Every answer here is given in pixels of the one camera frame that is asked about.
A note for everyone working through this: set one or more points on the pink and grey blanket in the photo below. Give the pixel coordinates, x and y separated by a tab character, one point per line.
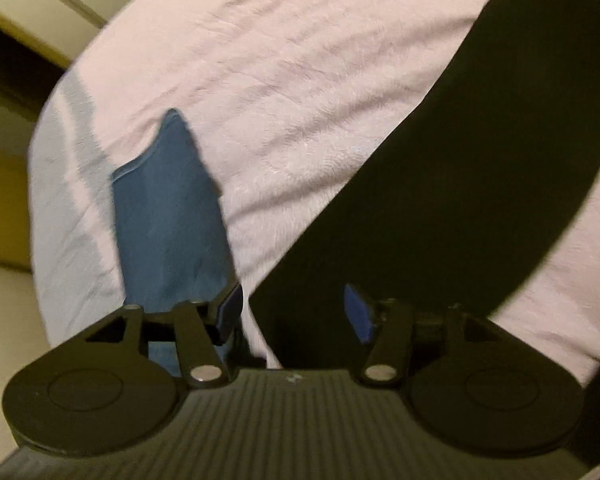
305	85

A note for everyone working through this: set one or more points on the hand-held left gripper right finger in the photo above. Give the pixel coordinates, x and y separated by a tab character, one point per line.
358	312

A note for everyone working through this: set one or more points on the black garment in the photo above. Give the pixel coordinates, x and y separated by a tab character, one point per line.
430	185

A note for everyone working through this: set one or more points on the blue cloth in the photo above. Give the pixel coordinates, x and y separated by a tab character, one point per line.
170	220

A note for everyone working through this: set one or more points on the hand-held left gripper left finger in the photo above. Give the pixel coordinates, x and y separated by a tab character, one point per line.
228	312

